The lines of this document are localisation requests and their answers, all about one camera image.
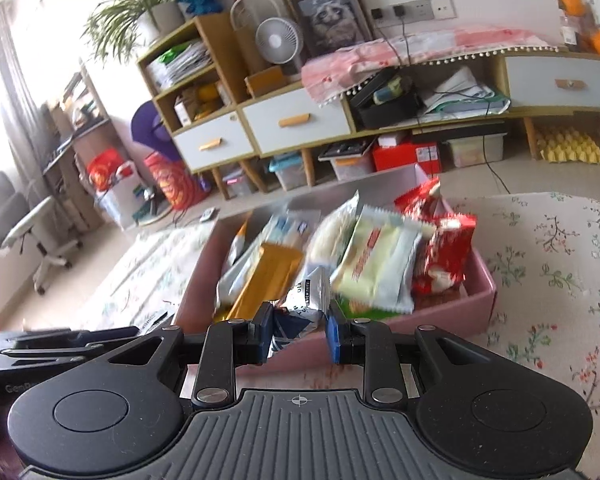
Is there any white shopping bag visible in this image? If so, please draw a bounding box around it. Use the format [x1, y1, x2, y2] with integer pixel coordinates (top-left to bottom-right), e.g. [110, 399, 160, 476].
[96, 159, 154, 232]

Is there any black storage box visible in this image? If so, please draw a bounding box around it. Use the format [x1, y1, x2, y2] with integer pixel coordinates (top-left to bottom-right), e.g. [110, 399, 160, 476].
[349, 66, 424, 129]

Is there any clear plastic storage box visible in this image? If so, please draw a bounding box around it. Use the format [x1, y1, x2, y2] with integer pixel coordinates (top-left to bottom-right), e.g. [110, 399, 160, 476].
[269, 151, 309, 192]
[444, 131, 507, 169]
[221, 166, 254, 199]
[329, 149, 377, 182]

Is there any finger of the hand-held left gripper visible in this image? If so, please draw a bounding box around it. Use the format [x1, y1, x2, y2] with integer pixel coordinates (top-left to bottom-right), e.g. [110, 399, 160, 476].
[0, 326, 142, 361]

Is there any sheer window curtain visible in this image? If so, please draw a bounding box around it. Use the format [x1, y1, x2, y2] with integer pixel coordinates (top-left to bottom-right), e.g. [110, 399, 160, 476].
[0, 1, 57, 212]

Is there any green potted plant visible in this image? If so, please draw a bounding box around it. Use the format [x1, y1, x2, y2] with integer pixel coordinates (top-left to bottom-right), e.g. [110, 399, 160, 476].
[81, 0, 194, 62]

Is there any red and white candy packet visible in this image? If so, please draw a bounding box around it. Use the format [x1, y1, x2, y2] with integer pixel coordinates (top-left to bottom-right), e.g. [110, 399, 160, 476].
[411, 211, 479, 297]

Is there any framed animal picture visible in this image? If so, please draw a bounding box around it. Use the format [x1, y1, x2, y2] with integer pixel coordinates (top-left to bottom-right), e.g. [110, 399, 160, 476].
[277, 0, 374, 59]

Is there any white cabinet drawer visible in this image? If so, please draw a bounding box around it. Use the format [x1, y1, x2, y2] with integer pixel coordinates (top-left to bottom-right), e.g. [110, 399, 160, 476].
[241, 88, 354, 157]
[171, 111, 257, 172]
[504, 54, 600, 111]

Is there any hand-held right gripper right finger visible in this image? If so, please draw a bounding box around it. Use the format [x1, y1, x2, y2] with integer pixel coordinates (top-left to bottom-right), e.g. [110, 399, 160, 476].
[325, 305, 487, 406]

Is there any floral tablecloth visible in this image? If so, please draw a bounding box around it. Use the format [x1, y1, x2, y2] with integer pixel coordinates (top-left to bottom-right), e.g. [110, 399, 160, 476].
[77, 191, 600, 461]

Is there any red shoe box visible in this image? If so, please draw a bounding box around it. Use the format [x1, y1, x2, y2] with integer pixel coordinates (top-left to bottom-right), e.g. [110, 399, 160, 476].
[371, 139, 442, 174]

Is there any clear rice cracker packet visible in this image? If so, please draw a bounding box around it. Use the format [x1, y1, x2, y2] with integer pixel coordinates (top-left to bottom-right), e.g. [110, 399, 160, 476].
[306, 194, 362, 267]

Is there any yellow egg tray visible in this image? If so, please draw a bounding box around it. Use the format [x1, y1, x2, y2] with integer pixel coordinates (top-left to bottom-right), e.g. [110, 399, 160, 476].
[534, 126, 600, 167]

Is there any pink cardboard box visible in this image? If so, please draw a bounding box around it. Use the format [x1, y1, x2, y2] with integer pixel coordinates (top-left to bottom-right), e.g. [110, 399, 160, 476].
[171, 164, 499, 380]

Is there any purple round fan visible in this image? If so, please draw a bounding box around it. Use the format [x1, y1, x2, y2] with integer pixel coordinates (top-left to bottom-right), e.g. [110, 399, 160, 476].
[129, 99, 182, 162]

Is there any wooden desk shelf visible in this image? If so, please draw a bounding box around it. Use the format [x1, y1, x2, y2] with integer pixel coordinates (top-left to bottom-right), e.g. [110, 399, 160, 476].
[42, 57, 112, 233]

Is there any small white desk fan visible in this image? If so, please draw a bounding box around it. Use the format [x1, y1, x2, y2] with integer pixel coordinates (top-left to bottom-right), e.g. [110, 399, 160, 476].
[255, 15, 306, 67]

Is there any cream white snack packet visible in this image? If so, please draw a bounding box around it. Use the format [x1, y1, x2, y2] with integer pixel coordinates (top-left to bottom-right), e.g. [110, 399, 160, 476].
[329, 206, 424, 314]

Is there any wall socket panel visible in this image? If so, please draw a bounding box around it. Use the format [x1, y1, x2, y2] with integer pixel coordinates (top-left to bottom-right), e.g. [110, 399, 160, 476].
[369, 0, 454, 27]

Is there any silver cookie packet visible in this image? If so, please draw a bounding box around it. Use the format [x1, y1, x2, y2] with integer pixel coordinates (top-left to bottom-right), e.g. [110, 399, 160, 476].
[214, 249, 262, 312]

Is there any golden wafer packet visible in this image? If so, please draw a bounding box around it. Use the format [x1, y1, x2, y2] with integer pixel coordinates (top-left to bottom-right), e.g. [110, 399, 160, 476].
[224, 241, 307, 322]

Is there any green snack packet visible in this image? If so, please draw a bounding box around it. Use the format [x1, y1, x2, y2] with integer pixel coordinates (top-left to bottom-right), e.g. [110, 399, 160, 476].
[339, 299, 397, 319]

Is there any red plastic bag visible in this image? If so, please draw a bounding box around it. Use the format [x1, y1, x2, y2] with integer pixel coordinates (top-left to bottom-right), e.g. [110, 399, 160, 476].
[85, 148, 124, 192]

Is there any stack of papers on shelf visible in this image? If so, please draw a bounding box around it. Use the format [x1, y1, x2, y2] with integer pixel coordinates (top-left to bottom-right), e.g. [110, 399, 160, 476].
[146, 39, 214, 89]

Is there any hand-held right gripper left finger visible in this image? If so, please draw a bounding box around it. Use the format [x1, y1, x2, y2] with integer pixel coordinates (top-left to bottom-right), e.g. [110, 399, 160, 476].
[105, 302, 277, 408]

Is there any pink patterned cloth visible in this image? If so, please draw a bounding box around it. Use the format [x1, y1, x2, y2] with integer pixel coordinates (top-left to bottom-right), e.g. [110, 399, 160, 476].
[300, 26, 562, 107]

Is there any small cardboard box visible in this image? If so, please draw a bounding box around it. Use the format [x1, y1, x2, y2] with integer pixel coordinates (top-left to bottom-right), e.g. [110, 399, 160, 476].
[244, 65, 289, 98]

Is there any wooden cabinet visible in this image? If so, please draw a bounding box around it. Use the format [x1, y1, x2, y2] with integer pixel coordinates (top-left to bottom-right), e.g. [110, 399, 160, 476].
[136, 12, 600, 201]

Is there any pile of papers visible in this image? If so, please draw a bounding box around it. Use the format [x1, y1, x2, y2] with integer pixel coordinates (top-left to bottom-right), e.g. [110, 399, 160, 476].
[421, 64, 512, 114]

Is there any red round gift bag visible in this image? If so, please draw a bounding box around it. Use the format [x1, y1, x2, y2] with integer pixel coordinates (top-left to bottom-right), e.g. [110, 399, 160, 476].
[144, 151, 204, 212]

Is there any grey office chair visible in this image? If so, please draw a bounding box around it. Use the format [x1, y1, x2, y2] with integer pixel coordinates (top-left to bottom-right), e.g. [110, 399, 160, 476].
[0, 163, 84, 296]

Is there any white and blue foil packet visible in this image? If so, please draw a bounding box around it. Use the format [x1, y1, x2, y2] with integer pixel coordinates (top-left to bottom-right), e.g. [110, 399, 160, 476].
[269, 264, 333, 358]

